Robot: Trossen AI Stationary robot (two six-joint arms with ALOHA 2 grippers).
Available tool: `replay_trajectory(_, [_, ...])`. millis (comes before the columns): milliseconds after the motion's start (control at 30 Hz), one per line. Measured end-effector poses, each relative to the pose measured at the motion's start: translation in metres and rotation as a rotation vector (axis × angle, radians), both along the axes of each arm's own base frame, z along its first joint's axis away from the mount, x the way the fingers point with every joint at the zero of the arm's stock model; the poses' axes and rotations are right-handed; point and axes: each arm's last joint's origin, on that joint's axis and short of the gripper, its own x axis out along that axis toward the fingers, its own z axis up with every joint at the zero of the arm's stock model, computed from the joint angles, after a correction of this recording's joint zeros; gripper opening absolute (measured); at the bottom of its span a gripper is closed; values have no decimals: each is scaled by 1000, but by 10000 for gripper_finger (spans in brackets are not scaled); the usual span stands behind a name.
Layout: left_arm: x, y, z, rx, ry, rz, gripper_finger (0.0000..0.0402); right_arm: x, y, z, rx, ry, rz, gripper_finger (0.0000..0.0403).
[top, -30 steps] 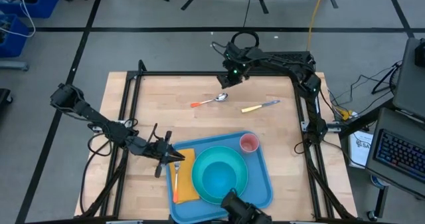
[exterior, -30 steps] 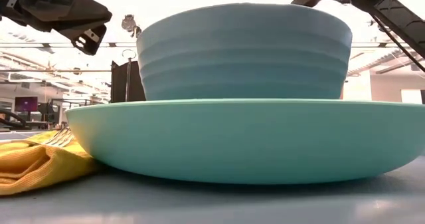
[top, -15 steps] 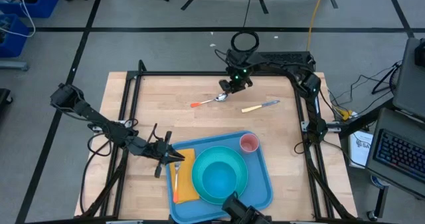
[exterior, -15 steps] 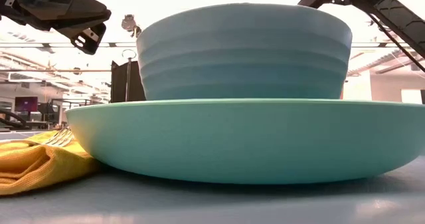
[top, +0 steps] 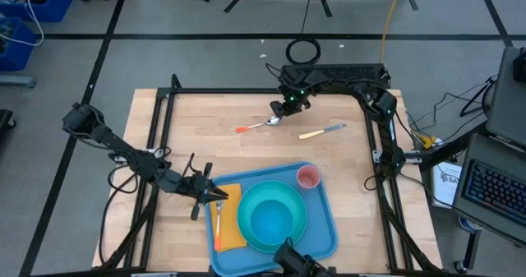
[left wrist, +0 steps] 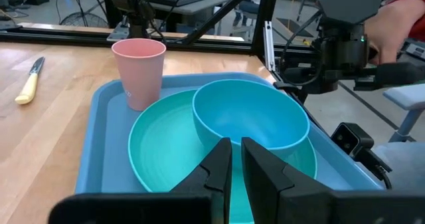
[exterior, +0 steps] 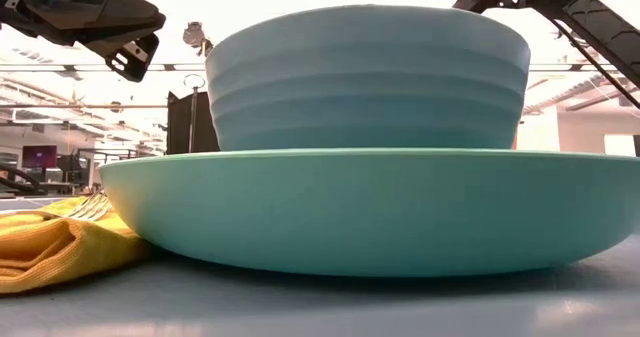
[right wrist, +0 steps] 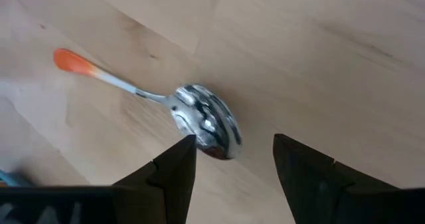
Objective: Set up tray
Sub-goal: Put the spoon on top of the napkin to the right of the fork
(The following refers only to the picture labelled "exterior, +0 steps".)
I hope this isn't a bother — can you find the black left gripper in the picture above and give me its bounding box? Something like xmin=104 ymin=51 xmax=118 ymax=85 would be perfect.
xmin=0 ymin=0 xmax=167 ymax=83

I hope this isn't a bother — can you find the orange-handled metal fork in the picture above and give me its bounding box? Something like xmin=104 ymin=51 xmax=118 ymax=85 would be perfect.
xmin=64 ymin=189 xmax=114 ymax=222

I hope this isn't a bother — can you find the yellow cloth napkin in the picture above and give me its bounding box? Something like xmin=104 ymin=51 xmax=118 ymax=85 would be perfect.
xmin=0 ymin=195 xmax=151 ymax=296

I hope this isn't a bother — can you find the blue bowl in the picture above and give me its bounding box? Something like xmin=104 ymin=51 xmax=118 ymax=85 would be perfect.
xmin=204 ymin=4 xmax=532 ymax=152

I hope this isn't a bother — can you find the teal plate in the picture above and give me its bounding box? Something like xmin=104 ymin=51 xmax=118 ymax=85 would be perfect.
xmin=98 ymin=148 xmax=640 ymax=278

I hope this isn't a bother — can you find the grey ceiling-hung device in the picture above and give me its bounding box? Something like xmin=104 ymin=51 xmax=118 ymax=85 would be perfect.
xmin=182 ymin=20 xmax=215 ymax=58

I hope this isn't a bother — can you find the purple lit monitor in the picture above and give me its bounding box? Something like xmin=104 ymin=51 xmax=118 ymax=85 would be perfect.
xmin=22 ymin=145 xmax=58 ymax=170

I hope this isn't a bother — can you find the black monitor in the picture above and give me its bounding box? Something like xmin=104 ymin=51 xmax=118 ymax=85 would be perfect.
xmin=56 ymin=151 xmax=94 ymax=186

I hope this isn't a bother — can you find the black panel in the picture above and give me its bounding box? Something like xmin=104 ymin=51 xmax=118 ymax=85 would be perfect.
xmin=166 ymin=90 xmax=221 ymax=156

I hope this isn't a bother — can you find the metal pole with ring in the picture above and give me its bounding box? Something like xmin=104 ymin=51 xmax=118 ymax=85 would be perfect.
xmin=182 ymin=73 xmax=207 ymax=154

